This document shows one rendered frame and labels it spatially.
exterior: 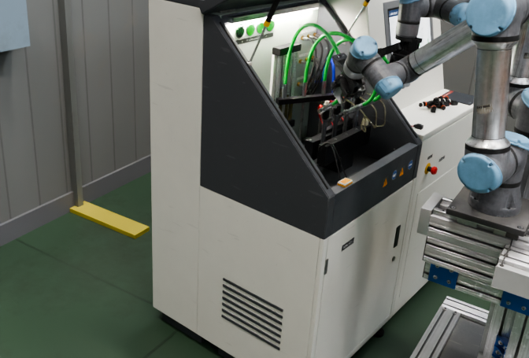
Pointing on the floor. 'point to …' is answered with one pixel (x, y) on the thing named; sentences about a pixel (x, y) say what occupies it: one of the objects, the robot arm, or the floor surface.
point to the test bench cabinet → (261, 282)
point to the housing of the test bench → (176, 146)
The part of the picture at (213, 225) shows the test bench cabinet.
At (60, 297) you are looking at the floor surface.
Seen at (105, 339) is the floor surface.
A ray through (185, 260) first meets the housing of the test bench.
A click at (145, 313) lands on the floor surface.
